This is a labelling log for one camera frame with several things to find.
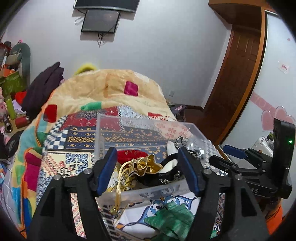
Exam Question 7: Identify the clear plastic bag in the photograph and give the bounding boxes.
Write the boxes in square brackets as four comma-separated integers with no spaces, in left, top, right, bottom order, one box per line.
[174,136,205,160]

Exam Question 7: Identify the green knitted cloth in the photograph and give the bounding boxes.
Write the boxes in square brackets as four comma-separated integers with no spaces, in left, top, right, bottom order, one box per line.
[143,201,218,241]

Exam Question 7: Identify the white sock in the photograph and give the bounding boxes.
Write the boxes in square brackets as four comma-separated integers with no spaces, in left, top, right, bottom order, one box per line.
[159,141,178,174]

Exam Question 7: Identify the black hat with chain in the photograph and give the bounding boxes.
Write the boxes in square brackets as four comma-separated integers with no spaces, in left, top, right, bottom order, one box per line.
[136,153,184,187]

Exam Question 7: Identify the clear plastic storage box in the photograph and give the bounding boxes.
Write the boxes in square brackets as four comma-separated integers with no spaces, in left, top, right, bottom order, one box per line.
[94,114,215,209]

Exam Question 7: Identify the gold drawstring pouch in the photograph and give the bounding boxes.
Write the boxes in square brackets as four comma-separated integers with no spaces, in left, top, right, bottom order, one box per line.
[110,154,163,215]

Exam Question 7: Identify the yellow patterned scarf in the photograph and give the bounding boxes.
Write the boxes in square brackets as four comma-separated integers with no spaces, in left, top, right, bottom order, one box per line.
[106,162,137,192]

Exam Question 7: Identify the red cloth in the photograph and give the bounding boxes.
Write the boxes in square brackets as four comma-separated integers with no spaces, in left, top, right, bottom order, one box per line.
[117,150,148,165]

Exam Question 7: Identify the orange sleeve forearm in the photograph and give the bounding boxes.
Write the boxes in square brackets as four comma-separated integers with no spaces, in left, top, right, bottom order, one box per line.
[265,198,283,235]

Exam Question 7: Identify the white sliding door with hearts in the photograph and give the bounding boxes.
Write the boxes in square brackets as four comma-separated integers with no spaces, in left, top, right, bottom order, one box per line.
[223,12,295,149]

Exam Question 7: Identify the grey backpack on floor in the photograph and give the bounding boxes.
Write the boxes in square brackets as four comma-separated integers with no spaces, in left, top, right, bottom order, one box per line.
[166,99,187,122]

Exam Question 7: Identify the colourful patterned bedspread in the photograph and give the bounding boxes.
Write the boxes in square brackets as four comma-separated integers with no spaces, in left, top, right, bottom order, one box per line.
[36,105,218,240]

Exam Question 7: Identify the wooden wardrobe with door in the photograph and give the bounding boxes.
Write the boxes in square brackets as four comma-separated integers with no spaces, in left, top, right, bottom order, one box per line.
[201,0,269,145]

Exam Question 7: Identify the red cylinder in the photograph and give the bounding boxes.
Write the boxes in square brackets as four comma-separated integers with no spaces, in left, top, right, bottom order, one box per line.
[15,115,31,129]

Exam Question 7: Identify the yellow patchwork fleece blanket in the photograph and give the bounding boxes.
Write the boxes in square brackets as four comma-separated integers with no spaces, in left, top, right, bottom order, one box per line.
[8,69,176,232]

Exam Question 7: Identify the green bottle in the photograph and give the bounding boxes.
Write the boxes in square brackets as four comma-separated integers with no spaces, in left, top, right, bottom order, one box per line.
[5,94,16,120]

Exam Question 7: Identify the dark purple jacket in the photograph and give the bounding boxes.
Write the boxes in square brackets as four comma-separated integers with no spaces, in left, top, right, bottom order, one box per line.
[21,62,64,121]

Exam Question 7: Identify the green storage box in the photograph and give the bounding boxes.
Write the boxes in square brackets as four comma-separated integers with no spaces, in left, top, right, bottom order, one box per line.
[1,71,27,96]

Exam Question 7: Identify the yellow-green plush pillow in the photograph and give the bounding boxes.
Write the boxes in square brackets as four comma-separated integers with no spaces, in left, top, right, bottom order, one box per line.
[74,63,97,76]

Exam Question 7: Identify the grey-green plush toy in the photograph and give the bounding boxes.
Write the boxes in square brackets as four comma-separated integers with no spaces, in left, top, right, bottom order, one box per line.
[6,43,31,86]

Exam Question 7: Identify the wall socket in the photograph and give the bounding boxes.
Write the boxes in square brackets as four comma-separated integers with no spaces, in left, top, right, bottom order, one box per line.
[169,90,175,97]

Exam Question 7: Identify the large wall television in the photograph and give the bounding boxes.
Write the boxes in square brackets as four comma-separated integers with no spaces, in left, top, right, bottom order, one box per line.
[74,0,139,13]

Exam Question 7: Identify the small black wall monitor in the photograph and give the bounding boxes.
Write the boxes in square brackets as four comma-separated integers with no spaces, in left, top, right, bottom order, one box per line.
[81,9,120,34]

